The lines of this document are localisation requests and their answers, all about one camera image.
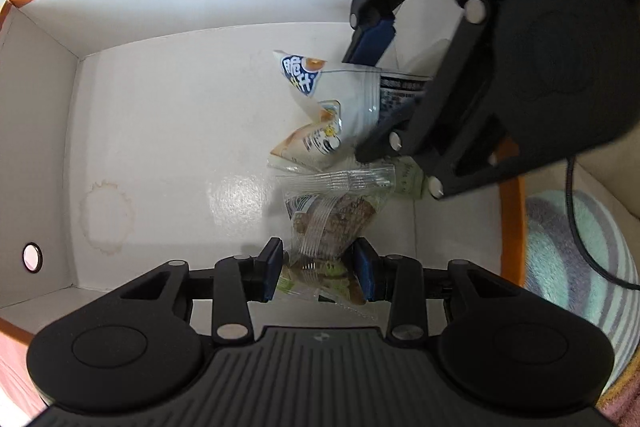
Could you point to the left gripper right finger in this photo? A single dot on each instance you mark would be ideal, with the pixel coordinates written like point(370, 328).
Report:
point(395, 279)

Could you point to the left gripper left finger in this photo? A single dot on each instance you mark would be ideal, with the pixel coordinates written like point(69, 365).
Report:
point(238, 282)

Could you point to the white blue chip bag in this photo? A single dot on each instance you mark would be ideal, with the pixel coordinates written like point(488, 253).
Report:
point(345, 102)

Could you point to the green clear snack pack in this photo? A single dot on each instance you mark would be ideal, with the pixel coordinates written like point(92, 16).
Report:
point(328, 211)

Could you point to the orange white cardboard box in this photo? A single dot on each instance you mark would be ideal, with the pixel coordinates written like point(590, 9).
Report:
point(137, 131)

